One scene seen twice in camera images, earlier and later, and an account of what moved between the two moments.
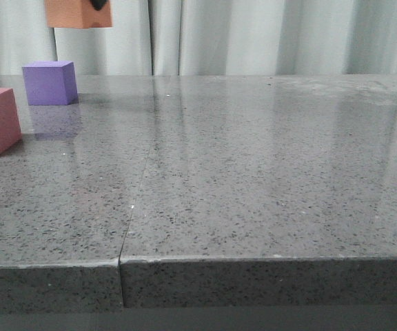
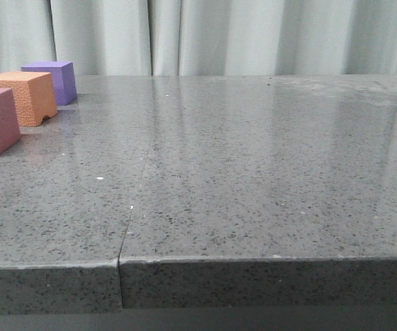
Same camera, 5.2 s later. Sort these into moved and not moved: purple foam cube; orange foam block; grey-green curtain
Moved: orange foam block
Not moved: grey-green curtain; purple foam cube
